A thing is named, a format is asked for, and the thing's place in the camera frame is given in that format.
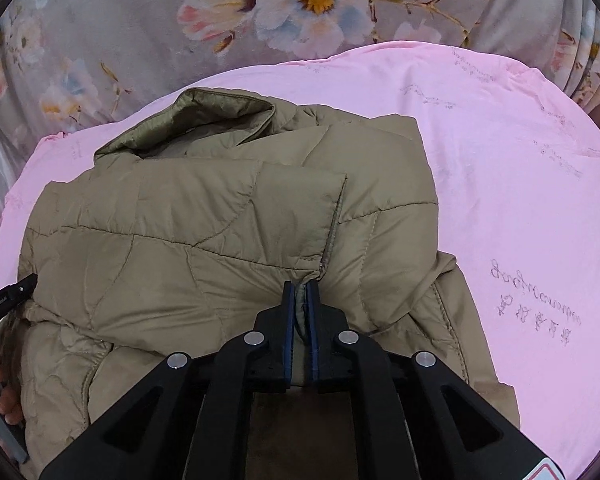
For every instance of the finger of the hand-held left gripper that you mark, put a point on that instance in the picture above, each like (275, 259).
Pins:
(10, 296)

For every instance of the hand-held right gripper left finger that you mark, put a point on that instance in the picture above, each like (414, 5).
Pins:
(288, 320)

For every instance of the pink bed sheet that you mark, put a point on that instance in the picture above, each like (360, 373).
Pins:
(490, 170)

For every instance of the person's left hand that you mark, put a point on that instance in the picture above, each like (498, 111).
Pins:
(11, 405)

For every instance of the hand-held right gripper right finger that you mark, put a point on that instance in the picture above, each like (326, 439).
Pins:
(312, 330)

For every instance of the khaki quilted jacket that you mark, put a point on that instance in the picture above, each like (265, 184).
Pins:
(180, 240)

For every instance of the grey floral blanket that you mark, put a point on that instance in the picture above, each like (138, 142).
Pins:
(130, 20)

